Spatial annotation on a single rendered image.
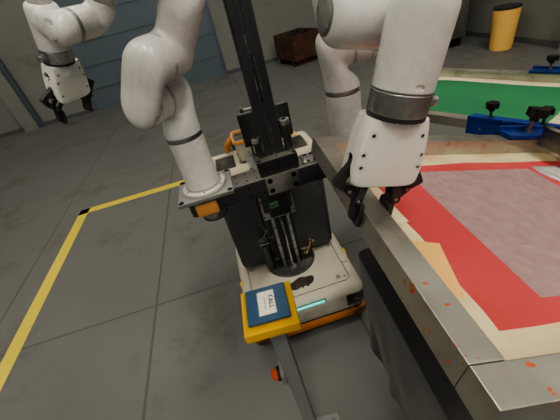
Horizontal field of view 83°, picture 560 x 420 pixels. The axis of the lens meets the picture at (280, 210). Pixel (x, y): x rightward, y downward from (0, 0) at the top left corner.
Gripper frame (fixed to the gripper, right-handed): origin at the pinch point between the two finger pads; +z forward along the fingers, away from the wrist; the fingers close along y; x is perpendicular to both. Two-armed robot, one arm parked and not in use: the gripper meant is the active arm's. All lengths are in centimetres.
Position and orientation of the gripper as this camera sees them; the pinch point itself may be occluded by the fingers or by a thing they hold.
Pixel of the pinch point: (370, 210)
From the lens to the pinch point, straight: 51.5
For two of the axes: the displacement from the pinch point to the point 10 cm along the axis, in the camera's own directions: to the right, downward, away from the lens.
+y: -9.8, 0.5, -1.7
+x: 1.7, 5.6, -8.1
